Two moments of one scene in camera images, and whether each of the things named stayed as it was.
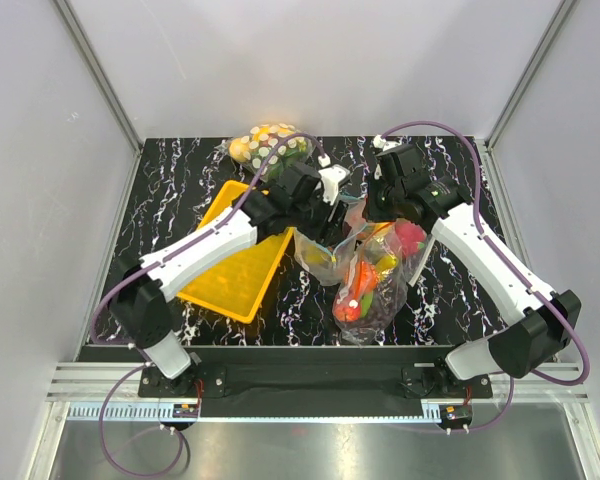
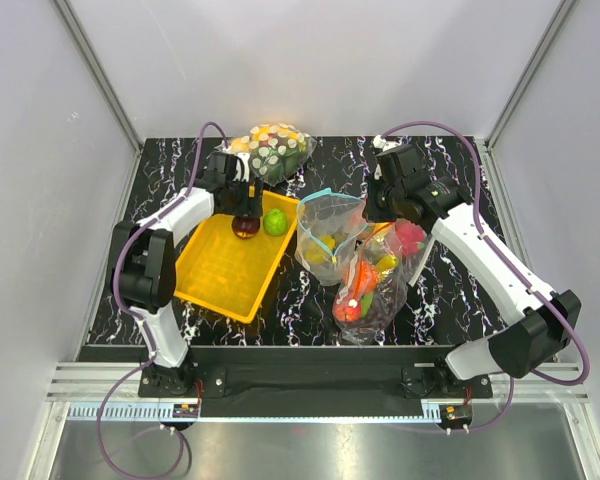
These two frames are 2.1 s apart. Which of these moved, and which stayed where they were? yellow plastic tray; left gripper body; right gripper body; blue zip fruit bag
Moved: left gripper body
Stayed: right gripper body; yellow plastic tray; blue zip fruit bag
